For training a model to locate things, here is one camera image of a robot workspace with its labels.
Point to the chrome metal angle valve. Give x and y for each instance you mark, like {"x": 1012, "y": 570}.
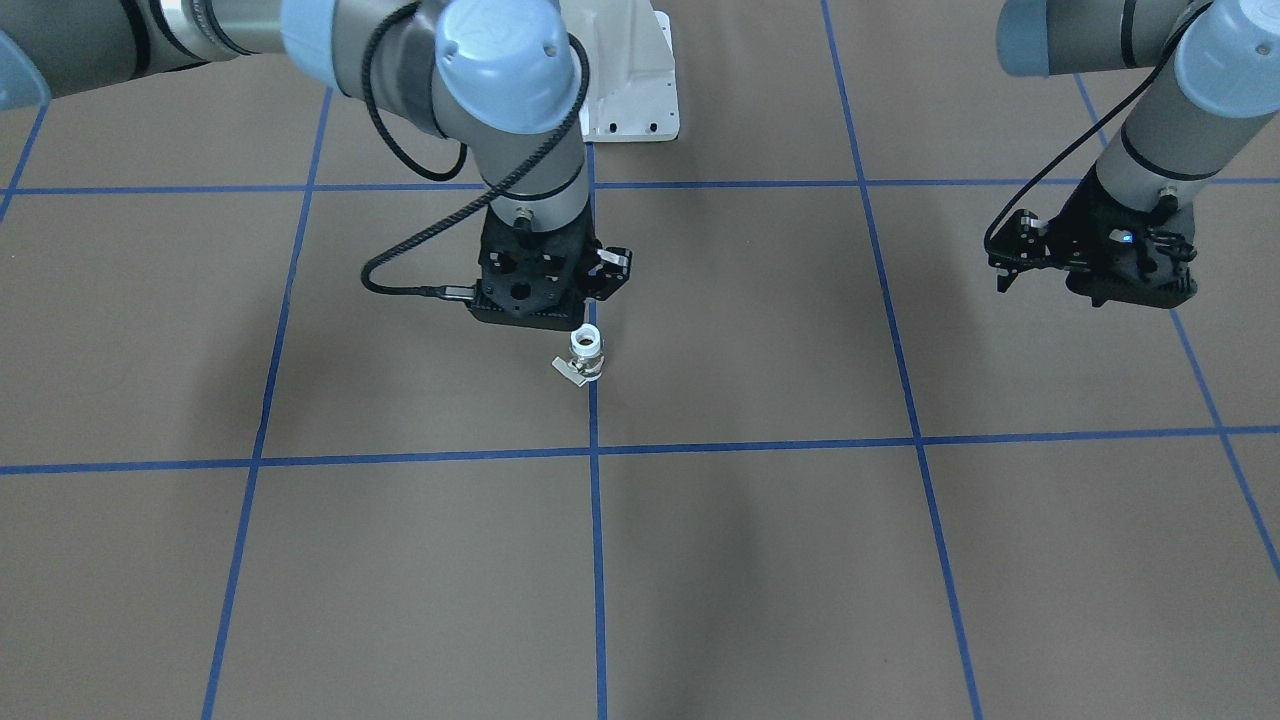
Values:
{"x": 585, "y": 360}

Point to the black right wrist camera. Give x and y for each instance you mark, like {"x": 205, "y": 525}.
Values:
{"x": 608, "y": 272}

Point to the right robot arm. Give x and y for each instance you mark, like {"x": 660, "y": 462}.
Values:
{"x": 498, "y": 83}

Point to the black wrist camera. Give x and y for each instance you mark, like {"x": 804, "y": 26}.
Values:
{"x": 608, "y": 272}
{"x": 1019, "y": 244}

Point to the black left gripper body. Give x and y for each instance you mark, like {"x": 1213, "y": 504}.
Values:
{"x": 1072, "y": 232}

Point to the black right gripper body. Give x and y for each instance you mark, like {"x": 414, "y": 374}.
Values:
{"x": 612, "y": 272}

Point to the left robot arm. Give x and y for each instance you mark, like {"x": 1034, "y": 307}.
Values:
{"x": 1211, "y": 83}

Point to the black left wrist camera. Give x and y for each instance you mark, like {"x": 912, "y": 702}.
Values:
{"x": 1019, "y": 244}

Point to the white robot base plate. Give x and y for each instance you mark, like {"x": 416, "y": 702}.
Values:
{"x": 633, "y": 96}

